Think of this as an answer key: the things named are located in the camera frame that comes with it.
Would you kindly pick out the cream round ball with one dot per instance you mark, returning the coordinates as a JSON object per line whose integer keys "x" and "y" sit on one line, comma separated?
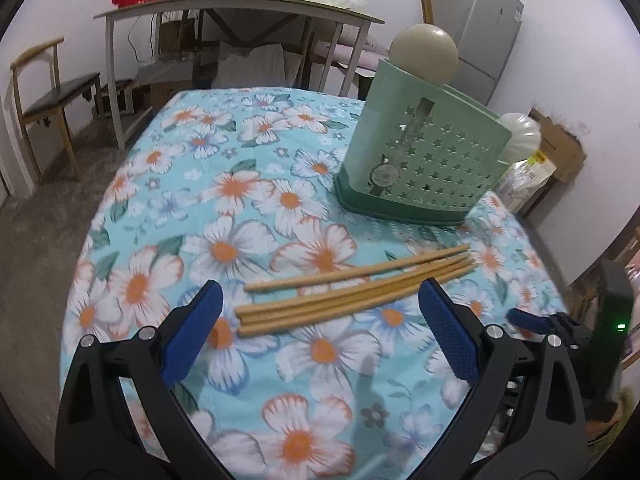
{"x": 422, "y": 52}

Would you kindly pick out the large cardboard box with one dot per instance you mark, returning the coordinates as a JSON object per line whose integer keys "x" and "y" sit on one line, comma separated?
{"x": 560, "y": 145}

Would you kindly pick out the wooden chair with dark seat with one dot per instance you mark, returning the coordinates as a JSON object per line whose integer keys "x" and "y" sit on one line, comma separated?
{"x": 60, "y": 92}

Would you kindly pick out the grey refrigerator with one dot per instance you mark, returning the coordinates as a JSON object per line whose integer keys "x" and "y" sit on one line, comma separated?
{"x": 485, "y": 20}

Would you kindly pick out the small dark stool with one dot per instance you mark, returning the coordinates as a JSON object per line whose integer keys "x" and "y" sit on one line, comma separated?
{"x": 117, "y": 86}

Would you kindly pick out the wooden chopstick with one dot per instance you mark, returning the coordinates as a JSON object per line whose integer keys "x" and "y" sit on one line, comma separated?
{"x": 350, "y": 307}
{"x": 350, "y": 272}
{"x": 350, "y": 288}
{"x": 350, "y": 298}

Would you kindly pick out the white shell-shaped spoon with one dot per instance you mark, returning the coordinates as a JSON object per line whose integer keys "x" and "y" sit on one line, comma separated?
{"x": 522, "y": 135}

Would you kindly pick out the rice bag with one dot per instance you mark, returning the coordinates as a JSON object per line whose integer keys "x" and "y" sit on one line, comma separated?
{"x": 530, "y": 175}

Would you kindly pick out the metal spoon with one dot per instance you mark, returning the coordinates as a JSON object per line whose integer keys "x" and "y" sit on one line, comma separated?
{"x": 384, "y": 176}

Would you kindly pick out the grey table with white legs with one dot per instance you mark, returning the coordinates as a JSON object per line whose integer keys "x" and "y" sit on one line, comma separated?
{"x": 225, "y": 2}

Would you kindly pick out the grey sack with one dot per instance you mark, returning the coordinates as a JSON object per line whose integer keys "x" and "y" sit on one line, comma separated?
{"x": 250, "y": 65}

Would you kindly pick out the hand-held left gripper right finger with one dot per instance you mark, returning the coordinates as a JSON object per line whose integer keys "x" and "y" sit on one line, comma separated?
{"x": 450, "y": 335}

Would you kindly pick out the wooden stick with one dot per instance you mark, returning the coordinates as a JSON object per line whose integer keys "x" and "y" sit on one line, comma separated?
{"x": 426, "y": 2}

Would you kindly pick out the pink folded mat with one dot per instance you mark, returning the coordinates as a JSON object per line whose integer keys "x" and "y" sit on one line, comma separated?
{"x": 372, "y": 55}

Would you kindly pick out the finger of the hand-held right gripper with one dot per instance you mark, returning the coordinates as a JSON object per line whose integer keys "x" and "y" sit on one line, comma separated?
{"x": 527, "y": 321}

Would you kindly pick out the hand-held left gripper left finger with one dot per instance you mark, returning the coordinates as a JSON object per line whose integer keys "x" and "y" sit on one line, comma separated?
{"x": 192, "y": 330}

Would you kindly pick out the green plastic utensil basket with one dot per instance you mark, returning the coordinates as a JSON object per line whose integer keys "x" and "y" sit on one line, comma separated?
{"x": 450, "y": 180}

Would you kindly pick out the floral blue blanket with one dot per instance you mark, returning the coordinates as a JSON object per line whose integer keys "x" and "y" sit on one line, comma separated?
{"x": 225, "y": 210}

